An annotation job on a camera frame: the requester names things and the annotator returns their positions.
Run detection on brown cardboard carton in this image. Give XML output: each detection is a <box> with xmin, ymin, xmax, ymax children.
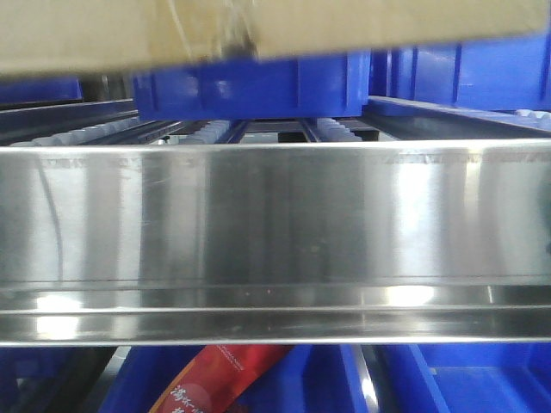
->
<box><xmin>1</xmin><ymin>1</ymin><xmax>550</xmax><ymax>77</ymax></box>

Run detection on blue plastic bin behind carton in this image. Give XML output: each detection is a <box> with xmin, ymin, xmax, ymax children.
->
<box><xmin>133</xmin><ymin>51</ymin><xmax>371</xmax><ymax>120</ymax></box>

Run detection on blue plastic bin lower middle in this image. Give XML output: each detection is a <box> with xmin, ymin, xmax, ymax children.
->
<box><xmin>98</xmin><ymin>344</ymin><xmax>380</xmax><ymax>412</ymax></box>

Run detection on red printed package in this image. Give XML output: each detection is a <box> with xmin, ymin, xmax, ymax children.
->
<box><xmin>150</xmin><ymin>344</ymin><xmax>293</xmax><ymax>412</ymax></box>

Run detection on blue plastic bin lower right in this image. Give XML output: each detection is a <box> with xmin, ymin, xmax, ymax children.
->
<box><xmin>382</xmin><ymin>342</ymin><xmax>550</xmax><ymax>412</ymax></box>

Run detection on blue plastic bin upper right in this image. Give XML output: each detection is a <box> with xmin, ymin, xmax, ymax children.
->
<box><xmin>369</xmin><ymin>34</ymin><xmax>550</xmax><ymax>111</ymax></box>

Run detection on blue plastic bin lower left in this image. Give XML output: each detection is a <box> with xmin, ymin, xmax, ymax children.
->
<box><xmin>1</xmin><ymin>348</ymin><xmax>68</xmax><ymax>412</ymax></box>

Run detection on stainless steel shelf rail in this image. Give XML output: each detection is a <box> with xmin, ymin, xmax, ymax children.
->
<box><xmin>1</xmin><ymin>139</ymin><xmax>550</xmax><ymax>346</ymax></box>

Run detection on shelf roller track frame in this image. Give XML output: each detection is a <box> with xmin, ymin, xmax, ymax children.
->
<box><xmin>1</xmin><ymin>96</ymin><xmax>550</xmax><ymax>146</ymax></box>

